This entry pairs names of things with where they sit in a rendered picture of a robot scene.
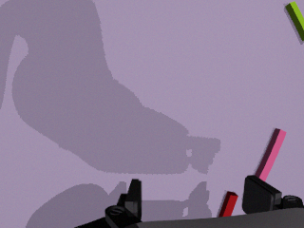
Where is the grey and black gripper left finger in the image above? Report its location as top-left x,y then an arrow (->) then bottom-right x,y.
75,179 -> 142,228

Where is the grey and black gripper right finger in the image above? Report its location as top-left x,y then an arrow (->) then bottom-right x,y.
242,175 -> 304,214

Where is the red rod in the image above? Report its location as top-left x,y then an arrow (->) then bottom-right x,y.
218,191 -> 238,217

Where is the lime green rod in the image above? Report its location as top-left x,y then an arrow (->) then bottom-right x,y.
285,2 -> 304,41

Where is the pink rod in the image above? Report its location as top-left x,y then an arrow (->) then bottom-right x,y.
255,128 -> 287,181

